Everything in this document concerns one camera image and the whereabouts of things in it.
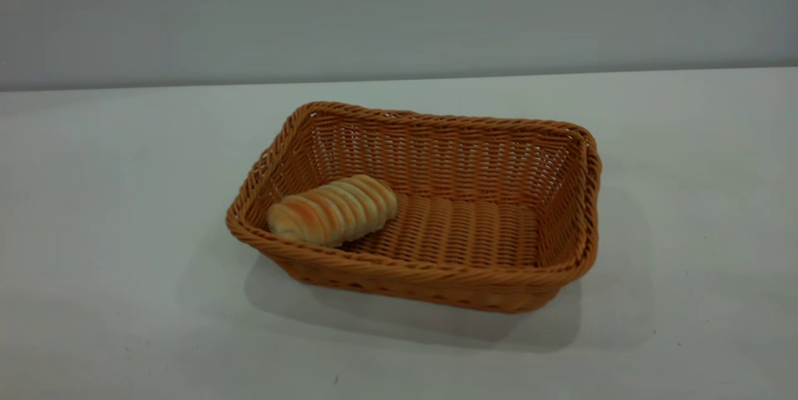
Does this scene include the orange woven wicker basket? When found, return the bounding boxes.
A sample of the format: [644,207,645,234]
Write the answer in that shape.
[225,100,603,314]

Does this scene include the striped long bread roll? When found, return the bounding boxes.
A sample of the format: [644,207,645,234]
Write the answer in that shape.
[266,174,399,248]

